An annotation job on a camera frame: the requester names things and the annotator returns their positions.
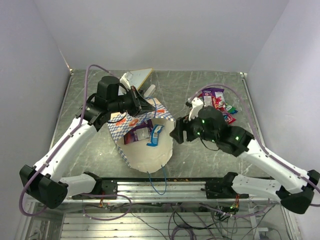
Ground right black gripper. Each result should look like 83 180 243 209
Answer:
169 108 218 144

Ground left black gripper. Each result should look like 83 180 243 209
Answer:
109 86 156 117

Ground blue checkered paper bag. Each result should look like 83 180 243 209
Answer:
107 98 175 174

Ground purple snack pack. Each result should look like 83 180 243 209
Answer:
200 87 224 108
123 119 154 145

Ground pink snack bag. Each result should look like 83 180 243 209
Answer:
191 94 237 126

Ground blue snack bag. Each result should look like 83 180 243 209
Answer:
226 110 238 119

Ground red snack pack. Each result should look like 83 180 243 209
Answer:
213 91 226 112

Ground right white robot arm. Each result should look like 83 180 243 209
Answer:
169 106 320 215

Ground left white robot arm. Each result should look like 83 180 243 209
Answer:
19 76 155 209

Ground white marker eraser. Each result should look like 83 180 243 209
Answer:
143 84 156 98

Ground blue white snack pack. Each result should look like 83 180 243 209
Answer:
146 124 164 147

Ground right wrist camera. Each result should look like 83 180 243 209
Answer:
186 97 204 121

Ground aluminium frame rail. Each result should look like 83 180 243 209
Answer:
27 179 288 203

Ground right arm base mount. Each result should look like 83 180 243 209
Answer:
201 178 238 199

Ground loose cables under table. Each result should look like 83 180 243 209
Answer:
82 197 276 240

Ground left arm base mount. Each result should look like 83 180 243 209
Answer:
71 179 118 200

